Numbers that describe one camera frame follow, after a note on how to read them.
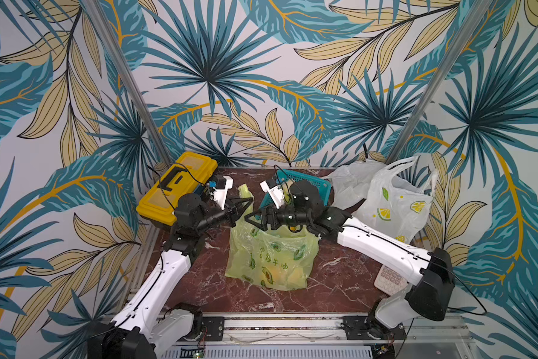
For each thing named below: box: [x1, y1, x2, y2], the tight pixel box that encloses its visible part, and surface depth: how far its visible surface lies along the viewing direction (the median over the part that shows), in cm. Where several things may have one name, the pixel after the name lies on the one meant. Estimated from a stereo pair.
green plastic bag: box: [224, 183, 320, 291], surface depth 72 cm
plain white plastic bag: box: [326, 160, 386, 211], surface depth 99 cm
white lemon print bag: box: [353, 155, 439, 246], surface depth 90 cm
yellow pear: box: [264, 264, 287, 282], surface depth 72 cm
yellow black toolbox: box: [135, 151, 219, 227], surface depth 95 cm
